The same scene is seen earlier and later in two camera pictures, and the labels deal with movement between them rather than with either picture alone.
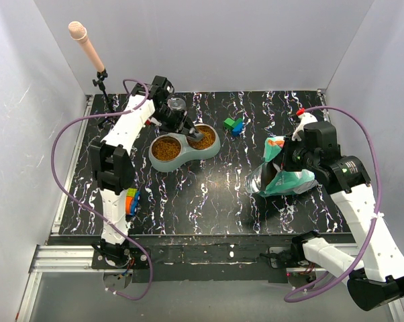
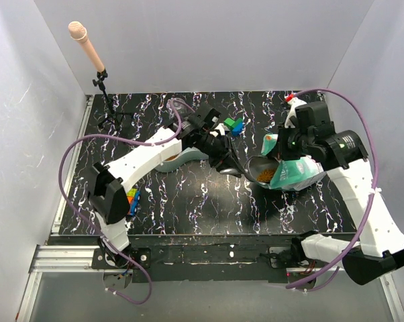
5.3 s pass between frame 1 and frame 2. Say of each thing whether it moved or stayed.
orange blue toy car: stayed
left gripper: moved
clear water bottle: stayed
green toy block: stayed
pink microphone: stayed
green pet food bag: moved
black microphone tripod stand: stayed
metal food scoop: moved
